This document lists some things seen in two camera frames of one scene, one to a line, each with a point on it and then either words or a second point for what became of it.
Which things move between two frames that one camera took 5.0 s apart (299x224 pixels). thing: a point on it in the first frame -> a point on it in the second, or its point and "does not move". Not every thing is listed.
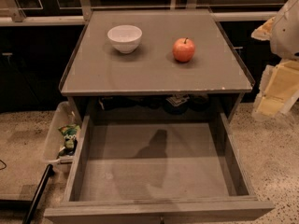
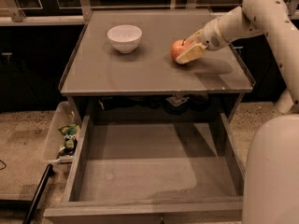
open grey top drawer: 158,170 does not move
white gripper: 286,32 -> 210,36
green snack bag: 69,133 does not move
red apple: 183,49 does not move
